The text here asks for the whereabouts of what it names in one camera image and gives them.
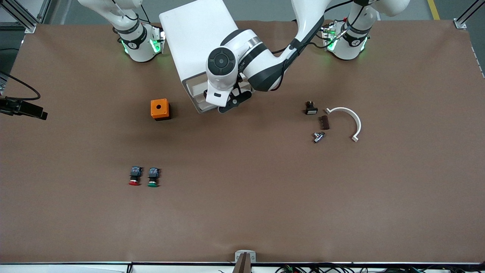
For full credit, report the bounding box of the red push button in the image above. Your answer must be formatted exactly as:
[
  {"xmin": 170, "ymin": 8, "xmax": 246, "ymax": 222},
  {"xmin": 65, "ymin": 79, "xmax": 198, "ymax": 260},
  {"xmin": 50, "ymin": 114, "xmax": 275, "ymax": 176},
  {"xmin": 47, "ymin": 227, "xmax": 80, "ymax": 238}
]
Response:
[{"xmin": 128, "ymin": 166, "xmax": 143, "ymax": 186}]

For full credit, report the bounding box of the aluminium frame profile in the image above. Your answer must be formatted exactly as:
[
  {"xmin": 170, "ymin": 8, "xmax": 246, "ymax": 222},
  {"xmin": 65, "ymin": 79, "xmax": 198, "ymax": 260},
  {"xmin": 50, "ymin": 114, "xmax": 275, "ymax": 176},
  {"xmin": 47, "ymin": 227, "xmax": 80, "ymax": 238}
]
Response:
[
  {"xmin": 453, "ymin": 0, "xmax": 485, "ymax": 29},
  {"xmin": 0, "ymin": 0, "xmax": 52, "ymax": 34}
]

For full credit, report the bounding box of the black cable bundle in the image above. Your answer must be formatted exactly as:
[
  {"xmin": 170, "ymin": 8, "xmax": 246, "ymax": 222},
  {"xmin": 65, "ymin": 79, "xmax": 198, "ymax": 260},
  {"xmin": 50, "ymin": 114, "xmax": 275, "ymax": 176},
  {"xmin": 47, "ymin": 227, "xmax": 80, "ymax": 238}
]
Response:
[{"xmin": 277, "ymin": 264, "xmax": 485, "ymax": 273}]

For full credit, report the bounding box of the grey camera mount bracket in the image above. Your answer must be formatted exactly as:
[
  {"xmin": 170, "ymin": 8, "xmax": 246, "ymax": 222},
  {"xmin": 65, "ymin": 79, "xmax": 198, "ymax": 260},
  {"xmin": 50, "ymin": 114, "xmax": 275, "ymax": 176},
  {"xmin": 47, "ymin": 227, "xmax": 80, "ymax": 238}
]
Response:
[{"xmin": 235, "ymin": 250, "xmax": 257, "ymax": 263}]

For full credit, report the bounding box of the green push button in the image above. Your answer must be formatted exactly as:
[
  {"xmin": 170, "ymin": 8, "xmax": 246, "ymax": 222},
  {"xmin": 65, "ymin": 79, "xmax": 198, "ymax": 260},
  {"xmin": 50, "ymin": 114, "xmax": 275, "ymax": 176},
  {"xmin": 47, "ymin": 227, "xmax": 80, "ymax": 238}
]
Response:
[{"xmin": 147, "ymin": 167, "xmax": 160, "ymax": 188}]

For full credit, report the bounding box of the orange button enclosure box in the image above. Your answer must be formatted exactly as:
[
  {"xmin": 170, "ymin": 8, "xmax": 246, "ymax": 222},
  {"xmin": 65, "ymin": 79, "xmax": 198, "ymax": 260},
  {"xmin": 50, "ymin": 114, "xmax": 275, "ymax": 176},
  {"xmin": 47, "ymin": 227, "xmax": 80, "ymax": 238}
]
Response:
[{"xmin": 150, "ymin": 99, "xmax": 171, "ymax": 121}]

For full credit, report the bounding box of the black arm base cable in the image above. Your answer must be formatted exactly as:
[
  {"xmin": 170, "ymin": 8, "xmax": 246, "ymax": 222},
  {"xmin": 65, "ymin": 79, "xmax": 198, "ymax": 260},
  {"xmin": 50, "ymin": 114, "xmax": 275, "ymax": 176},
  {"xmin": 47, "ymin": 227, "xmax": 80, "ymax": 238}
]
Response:
[{"xmin": 270, "ymin": 19, "xmax": 327, "ymax": 54}]

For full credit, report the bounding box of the white curved plastic bracket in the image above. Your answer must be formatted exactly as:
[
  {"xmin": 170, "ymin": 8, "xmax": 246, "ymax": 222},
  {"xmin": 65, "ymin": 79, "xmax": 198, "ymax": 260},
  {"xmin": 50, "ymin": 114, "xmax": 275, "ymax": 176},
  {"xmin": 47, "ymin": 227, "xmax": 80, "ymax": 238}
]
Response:
[{"xmin": 325, "ymin": 107, "xmax": 362, "ymax": 143}]

